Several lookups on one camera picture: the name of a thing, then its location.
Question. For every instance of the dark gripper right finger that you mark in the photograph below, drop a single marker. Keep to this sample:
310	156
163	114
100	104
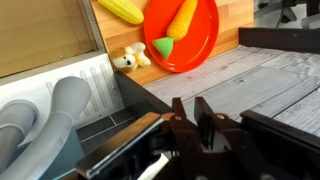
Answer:
230	150

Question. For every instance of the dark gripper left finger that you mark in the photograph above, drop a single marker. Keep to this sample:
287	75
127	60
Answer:
186	146

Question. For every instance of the grey toy faucet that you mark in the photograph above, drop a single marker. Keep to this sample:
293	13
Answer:
63	106

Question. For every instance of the grey wood-print backdrop panel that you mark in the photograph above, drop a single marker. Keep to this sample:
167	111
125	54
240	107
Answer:
253	83

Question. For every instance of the red plastic plate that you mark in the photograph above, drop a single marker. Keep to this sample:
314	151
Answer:
196	43

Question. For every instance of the small plush dog toy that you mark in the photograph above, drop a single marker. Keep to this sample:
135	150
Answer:
128	59

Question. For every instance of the toy carrot with green top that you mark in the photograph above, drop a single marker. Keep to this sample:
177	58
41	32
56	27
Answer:
182	21

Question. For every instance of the grey office chair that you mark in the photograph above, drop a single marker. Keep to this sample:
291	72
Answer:
283	11

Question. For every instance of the yellow toy corn cob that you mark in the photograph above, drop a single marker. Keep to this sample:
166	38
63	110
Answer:
124	10

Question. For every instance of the white toy sink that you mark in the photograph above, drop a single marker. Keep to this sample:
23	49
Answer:
36	80

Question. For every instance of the black slanted frame bar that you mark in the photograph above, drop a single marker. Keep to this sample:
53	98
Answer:
280	40

